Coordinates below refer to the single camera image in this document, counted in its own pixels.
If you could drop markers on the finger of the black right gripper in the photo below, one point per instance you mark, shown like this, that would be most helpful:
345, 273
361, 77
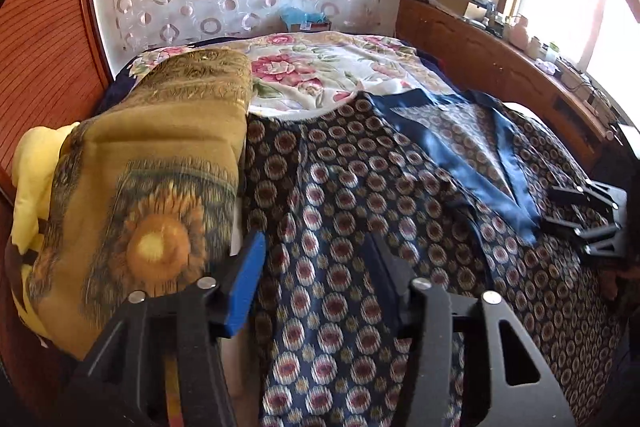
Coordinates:
575, 231
595, 195

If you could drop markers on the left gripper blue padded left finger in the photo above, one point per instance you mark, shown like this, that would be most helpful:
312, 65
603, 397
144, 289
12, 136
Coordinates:
121, 381

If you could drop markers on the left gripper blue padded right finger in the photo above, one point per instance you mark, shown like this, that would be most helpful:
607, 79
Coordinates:
506, 381

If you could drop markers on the navy patterned silk garment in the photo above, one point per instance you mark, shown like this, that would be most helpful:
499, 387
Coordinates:
456, 185

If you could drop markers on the wooden low cabinet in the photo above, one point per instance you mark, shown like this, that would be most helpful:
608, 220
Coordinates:
472, 59

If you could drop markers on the pink white bottle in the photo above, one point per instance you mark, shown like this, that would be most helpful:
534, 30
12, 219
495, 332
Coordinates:
518, 32

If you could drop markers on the mustard sunflower folded cloth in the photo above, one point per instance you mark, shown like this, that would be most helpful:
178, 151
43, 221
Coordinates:
143, 195

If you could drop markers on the cardboard box on cabinet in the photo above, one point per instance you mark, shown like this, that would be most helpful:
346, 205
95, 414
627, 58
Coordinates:
464, 8

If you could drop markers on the yellow plush toy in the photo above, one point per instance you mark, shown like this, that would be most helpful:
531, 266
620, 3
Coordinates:
33, 166

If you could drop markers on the floral pink rose quilt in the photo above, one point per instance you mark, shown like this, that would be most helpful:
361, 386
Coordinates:
282, 77

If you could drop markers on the wooden slatted headboard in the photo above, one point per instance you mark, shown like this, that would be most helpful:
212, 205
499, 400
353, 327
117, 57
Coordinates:
53, 70

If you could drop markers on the blue item at bedhead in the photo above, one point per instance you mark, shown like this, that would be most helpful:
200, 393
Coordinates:
298, 20

